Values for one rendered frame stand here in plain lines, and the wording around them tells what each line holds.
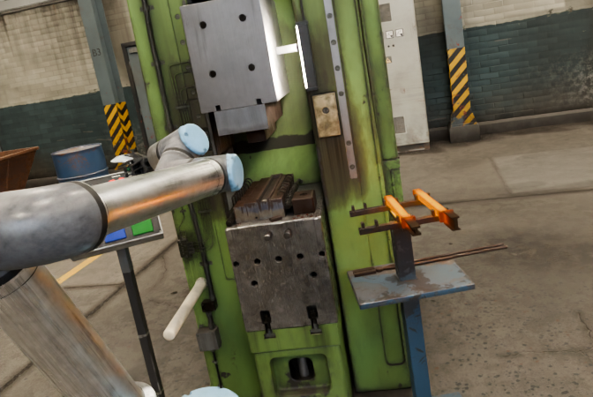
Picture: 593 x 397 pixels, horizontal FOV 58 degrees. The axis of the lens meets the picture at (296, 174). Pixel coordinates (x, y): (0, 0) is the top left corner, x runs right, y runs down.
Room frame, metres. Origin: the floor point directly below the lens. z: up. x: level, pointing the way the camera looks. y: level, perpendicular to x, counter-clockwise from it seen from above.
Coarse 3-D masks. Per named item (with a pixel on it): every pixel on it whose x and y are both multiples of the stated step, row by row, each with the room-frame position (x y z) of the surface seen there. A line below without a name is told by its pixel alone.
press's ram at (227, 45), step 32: (224, 0) 2.06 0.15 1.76; (256, 0) 2.04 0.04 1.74; (192, 32) 2.08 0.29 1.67; (224, 32) 2.06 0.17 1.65; (256, 32) 2.05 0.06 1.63; (192, 64) 2.08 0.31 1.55; (224, 64) 2.06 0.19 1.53; (256, 64) 2.05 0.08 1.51; (224, 96) 2.07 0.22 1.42; (256, 96) 2.05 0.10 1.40
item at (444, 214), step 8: (416, 192) 1.96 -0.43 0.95; (424, 192) 1.94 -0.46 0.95; (424, 200) 1.85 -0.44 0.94; (432, 200) 1.82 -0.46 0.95; (432, 208) 1.76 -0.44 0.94; (440, 208) 1.72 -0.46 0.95; (440, 216) 1.66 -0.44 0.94; (448, 216) 1.61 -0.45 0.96; (456, 216) 1.59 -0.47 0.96; (448, 224) 1.63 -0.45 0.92; (456, 224) 1.58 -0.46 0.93
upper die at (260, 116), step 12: (240, 108) 2.06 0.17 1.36; (252, 108) 2.05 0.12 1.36; (264, 108) 2.05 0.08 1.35; (276, 108) 2.32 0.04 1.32; (216, 120) 2.07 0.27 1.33; (228, 120) 2.07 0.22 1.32; (240, 120) 2.06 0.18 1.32; (252, 120) 2.06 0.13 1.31; (264, 120) 2.05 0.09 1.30; (276, 120) 2.26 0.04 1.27; (228, 132) 2.07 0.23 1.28; (240, 132) 2.06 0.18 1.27
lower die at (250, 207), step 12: (264, 180) 2.43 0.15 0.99; (252, 192) 2.23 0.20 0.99; (276, 192) 2.15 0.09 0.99; (240, 204) 2.11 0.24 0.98; (252, 204) 2.06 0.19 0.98; (264, 204) 2.06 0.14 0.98; (276, 204) 2.05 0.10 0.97; (240, 216) 2.07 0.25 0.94; (252, 216) 2.07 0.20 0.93; (264, 216) 2.06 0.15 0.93
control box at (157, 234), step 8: (104, 176) 2.04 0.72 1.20; (112, 176) 2.05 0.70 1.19; (120, 176) 2.05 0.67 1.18; (96, 184) 2.02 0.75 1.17; (160, 224) 1.97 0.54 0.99; (128, 232) 1.94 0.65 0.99; (152, 232) 1.95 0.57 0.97; (160, 232) 1.96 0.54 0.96; (104, 240) 1.91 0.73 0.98; (120, 240) 1.92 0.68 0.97; (128, 240) 1.92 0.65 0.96; (136, 240) 1.93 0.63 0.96; (144, 240) 1.96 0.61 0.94; (152, 240) 2.00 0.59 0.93; (96, 248) 1.89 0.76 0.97; (104, 248) 1.90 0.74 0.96; (112, 248) 1.93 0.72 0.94; (120, 248) 1.96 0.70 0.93; (80, 256) 1.89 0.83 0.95; (88, 256) 1.92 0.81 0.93
